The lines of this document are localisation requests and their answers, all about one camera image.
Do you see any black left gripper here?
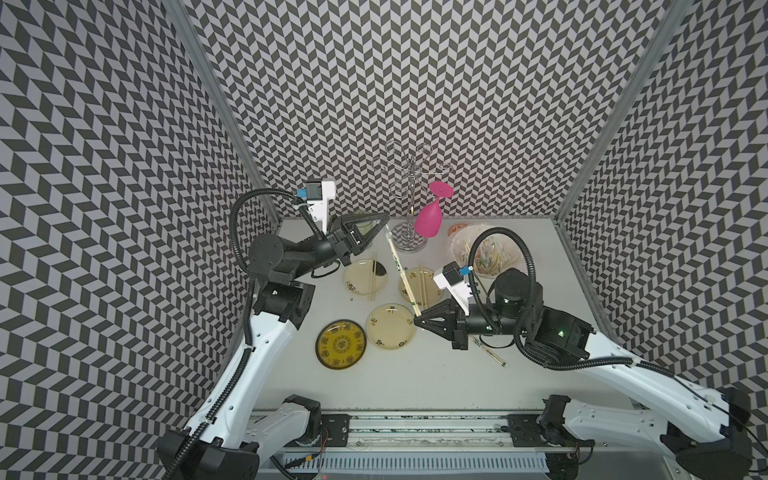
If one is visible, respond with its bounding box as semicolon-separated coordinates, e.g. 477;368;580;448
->
288;210;387;280

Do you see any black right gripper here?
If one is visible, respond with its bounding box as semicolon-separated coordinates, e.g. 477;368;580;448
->
414;295;530;349

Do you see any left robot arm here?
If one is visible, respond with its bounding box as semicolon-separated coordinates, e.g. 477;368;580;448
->
157;213;389;479

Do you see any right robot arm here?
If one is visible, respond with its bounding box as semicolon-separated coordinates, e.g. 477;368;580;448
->
414;265;754;479

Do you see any cream plate near chopsticks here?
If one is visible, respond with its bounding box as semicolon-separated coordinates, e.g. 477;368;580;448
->
365;303;416;350

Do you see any cream plate back right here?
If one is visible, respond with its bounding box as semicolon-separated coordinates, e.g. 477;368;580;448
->
405;266;442;309

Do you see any cream plate back left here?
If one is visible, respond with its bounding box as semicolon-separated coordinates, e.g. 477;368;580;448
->
342;259;388;296

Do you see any metal cup rack stand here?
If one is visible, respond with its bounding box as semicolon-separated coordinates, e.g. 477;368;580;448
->
383;141;447;253

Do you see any pink plastic goblet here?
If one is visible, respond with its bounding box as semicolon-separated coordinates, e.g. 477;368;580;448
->
414;181;454;238

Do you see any yellow dark patterned plate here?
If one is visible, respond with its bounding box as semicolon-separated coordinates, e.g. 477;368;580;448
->
315;319;367;370

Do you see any orange patterned white bowl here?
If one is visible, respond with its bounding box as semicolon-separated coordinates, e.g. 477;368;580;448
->
447;223;468;236

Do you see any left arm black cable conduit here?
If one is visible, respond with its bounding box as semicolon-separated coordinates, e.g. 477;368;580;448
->
161;188;325;480

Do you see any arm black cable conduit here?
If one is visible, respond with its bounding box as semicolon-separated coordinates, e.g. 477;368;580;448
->
161;188;325;480
467;226;768;463

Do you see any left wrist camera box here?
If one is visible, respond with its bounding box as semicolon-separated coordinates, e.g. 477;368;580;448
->
297;179;336;233

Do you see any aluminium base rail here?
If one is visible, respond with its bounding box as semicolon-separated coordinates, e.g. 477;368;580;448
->
263;410;690;479

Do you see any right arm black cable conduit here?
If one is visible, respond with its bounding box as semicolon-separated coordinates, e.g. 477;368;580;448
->
467;226;768;463

